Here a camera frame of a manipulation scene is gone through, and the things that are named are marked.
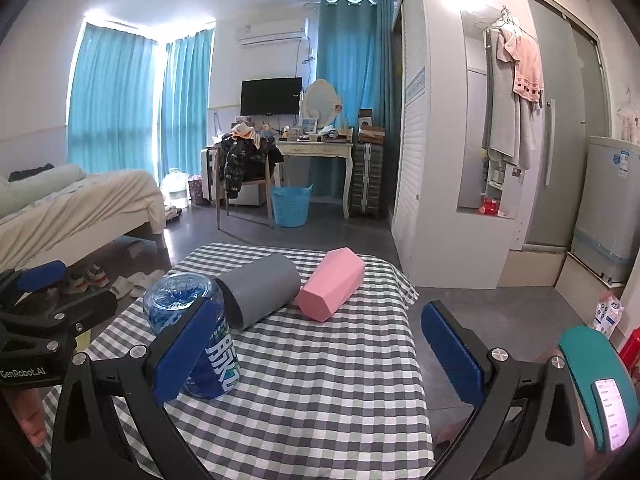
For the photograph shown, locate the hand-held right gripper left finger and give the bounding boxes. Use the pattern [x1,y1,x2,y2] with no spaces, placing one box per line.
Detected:
[50,296,231,480]

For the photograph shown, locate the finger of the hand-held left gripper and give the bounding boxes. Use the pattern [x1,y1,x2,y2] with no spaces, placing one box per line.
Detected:
[0,259,69,311]
[0,291,119,357]

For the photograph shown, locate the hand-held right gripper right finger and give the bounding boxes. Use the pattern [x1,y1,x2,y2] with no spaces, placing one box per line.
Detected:
[420,300,596,480]

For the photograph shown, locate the grey cylinder block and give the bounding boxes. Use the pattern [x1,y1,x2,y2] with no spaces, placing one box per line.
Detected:
[215,253,302,331]

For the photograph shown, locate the pink hexagonal block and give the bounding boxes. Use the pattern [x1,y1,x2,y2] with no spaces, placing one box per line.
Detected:
[294,247,366,322]

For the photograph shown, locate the person's left hand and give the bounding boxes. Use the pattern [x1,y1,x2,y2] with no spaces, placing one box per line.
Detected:
[9,389,52,452]

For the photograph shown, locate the grey sneakers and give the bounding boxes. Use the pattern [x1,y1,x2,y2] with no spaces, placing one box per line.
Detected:
[61,264,110,294]

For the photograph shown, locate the blue plastic water bottle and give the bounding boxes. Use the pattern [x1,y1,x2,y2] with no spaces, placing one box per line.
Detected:
[142,272,244,401]

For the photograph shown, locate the bed with beige blanket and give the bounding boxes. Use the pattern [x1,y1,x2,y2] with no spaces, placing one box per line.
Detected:
[0,164,169,272]

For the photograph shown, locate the pale green pillow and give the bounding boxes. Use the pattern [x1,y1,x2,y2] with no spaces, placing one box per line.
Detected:
[0,164,87,217]

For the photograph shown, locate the dark cloth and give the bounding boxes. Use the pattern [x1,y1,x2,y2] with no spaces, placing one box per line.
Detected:
[7,163,55,182]

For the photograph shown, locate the grey checkered tablecloth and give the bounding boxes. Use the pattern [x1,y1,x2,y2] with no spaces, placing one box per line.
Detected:
[42,242,437,480]

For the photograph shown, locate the clear large water jug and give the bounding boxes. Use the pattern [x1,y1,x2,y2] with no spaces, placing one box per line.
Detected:
[160,167,190,209]

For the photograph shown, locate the white printed packet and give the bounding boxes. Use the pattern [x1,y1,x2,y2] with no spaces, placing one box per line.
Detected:
[589,290,627,339]

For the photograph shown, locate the pink dotted bag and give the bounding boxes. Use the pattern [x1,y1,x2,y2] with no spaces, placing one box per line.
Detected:
[187,174,211,206]

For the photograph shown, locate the smartphone with lit screen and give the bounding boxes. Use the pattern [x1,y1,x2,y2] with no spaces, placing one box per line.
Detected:
[592,376,632,452]

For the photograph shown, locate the red box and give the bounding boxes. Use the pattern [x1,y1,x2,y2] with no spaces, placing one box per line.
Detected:
[617,327,640,372]

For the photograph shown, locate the white suitcase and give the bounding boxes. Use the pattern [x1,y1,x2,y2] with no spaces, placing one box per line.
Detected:
[200,147,224,202]

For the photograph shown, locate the blue plastic laundry basket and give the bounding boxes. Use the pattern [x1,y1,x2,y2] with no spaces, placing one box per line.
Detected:
[270,183,315,228]

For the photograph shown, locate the wide blue curtain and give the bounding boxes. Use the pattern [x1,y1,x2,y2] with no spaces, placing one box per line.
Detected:
[67,22,157,175]

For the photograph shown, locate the grey ribbed suitcase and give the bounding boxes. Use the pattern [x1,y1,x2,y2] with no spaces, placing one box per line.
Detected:
[348,142,385,219]

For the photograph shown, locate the white wardrobe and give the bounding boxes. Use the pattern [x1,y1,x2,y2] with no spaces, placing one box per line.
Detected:
[390,0,532,291]

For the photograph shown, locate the wooden chair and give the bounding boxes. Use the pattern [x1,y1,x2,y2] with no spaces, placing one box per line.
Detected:
[215,147,282,231]

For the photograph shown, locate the heap of dark clothes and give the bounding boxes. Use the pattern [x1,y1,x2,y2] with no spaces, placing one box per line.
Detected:
[220,122,285,202]

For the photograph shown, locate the small white fridge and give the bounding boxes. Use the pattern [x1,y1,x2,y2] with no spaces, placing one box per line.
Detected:
[570,135,640,287]

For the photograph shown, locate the narrow blue curtain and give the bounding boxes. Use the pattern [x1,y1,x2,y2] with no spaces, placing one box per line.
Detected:
[158,30,215,187]

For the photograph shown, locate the cream dressing desk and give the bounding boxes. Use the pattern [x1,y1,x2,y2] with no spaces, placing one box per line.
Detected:
[274,139,355,220]

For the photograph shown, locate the grey hanging towel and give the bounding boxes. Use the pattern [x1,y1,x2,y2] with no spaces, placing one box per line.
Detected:
[482,27,535,169]

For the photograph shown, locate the black television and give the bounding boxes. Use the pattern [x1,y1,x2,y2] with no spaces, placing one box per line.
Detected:
[240,77,304,117]

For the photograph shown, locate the white oval mirror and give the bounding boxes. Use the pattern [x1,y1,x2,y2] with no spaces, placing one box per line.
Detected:
[303,79,337,127]

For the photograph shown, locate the frosted glass sliding door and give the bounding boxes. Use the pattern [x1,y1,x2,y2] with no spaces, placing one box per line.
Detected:
[519,0,612,252]

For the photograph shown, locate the pink hanging towel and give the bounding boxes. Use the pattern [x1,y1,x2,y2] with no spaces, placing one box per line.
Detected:
[497,27,545,104]

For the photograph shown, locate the tall teal curtain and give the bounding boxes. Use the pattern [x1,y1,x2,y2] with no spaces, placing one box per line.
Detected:
[317,0,404,202]

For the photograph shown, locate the white air conditioner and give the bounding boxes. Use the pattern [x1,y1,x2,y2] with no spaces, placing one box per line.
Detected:
[234,17,310,47]

